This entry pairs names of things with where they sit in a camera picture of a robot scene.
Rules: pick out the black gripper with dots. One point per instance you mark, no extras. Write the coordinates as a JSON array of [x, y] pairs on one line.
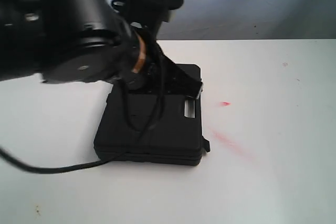
[[142, 66]]

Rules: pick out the black plastic tool case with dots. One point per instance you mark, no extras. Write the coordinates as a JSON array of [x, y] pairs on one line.
[[175, 139]]

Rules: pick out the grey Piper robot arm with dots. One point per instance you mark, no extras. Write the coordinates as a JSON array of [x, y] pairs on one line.
[[92, 40]]

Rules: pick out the grey backdrop cloth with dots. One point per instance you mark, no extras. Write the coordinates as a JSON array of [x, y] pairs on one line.
[[251, 19]]

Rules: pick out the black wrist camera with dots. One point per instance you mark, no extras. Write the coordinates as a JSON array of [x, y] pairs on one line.
[[148, 13]]

